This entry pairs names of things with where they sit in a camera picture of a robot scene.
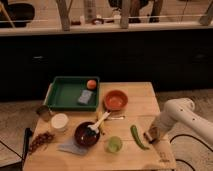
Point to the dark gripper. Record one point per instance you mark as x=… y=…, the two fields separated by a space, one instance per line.
x=152 y=135

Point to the green chili pepper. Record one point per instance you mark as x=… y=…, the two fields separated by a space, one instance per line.
x=135 y=135

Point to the orange red bowl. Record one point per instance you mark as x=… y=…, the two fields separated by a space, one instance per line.
x=115 y=100

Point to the green translucent cup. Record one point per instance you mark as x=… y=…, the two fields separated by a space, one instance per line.
x=114 y=144

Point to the black table clamp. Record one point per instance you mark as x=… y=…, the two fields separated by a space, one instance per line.
x=27 y=135

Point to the green plastic tray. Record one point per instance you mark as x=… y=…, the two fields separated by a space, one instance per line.
x=65 y=91

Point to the orange fruit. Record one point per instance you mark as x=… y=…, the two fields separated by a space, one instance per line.
x=91 y=84

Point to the white round container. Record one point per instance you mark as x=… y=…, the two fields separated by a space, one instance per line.
x=59 y=122

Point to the dark maroon bowl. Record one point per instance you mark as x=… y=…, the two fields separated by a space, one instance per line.
x=85 y=137

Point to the white plastic spoon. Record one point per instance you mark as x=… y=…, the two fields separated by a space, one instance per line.
x=94 y=127

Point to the blue grey sponge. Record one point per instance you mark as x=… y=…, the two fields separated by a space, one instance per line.
x=85 y=97

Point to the grey folded cloth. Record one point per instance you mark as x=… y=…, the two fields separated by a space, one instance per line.
x=71 y=146

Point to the brown dried chili bunch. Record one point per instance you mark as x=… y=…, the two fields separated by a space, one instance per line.
x=40 y=140

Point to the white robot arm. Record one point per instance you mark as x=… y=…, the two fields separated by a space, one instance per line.
x=179 y=110

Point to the metal fork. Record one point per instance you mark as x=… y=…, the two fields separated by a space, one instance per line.
x=116 y=118

